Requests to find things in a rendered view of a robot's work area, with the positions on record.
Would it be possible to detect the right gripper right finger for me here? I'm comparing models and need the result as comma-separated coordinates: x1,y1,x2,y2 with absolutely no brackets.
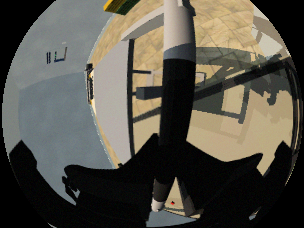
176,141,263,217

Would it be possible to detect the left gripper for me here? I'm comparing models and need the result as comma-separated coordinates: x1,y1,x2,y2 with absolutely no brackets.
67,178,77,189

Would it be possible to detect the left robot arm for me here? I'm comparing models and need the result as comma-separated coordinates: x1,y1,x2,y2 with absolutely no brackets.
62,176,77,202

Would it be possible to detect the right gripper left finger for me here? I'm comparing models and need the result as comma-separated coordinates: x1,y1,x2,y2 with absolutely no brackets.
64,133,158,221

